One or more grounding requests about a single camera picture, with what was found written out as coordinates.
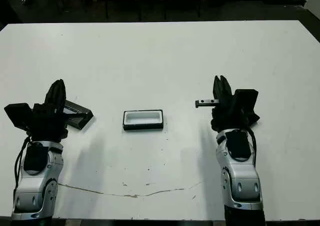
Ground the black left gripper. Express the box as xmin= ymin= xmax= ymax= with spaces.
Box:
xmin=24 ymin=79 xmax=69 ymax=143

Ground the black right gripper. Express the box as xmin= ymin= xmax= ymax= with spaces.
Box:
xmin=194 ymin=75 xmax=251 ymax=132

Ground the black box lid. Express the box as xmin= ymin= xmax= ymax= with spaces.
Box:
xmin=62 ymin=100 xmax=95 ymax=131

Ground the black box with white insert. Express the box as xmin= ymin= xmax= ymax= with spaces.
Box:
xmin=122 ymin=109 xmax=165 ymax=132

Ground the black metal chair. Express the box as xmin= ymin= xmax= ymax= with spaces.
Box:
xmin=103 ymin=0 xmax=143 ymax=22
xmin=162 ymin=0 xmax=202 ymax=20

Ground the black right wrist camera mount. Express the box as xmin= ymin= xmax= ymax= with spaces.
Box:
xmin=233 ymin=89 xmax=261 ymax=124

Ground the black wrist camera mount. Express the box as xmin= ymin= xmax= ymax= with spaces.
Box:
xmin=233 ymin=89 xmax=261 ymax=124
xmin=3 ymin=102 xmax=34 ymax=132

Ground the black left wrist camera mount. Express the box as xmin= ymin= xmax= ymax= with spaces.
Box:
xmin=3 ymin=102 xmax=34 ymax=132

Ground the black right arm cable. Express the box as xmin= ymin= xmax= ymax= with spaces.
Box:
xmin=246 ymin=128 xmax=258 ymax=166

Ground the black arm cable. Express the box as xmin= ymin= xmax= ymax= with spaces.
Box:
xmin=246 ymin=128 xmax=258 ymax=166
xmin=13 ymin=133 xmax=35 ymax=189

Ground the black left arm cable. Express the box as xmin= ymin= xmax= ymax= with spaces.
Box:
xmin=13 ymin=133 xmax=35 ymax=189

